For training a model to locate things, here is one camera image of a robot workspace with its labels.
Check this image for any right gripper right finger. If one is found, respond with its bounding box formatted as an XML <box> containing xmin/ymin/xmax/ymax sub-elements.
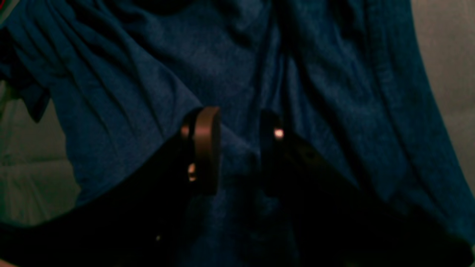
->
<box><xmin>260</xmin><ymin>110</ymin><xmax>474</xmax><ymax>267</ymax></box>

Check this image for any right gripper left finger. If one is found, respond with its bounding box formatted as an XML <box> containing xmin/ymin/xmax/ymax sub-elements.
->
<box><xmin>1</xmin><ymin>106</ymin><xmax>221</xmax><ymax>267</ymax></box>

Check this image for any blue t-shirt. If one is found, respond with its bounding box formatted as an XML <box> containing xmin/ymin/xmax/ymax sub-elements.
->
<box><xmin>1</xmin><ymin>0</ymin><xmax>474</xmax><ymax>267</ymax></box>

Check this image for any light blue table cloth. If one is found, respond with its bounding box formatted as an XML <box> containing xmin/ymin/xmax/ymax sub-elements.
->
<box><xmin>0</xmin><ymin>0</ymin><xmax>475</xmax><ymax>226</ymax></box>

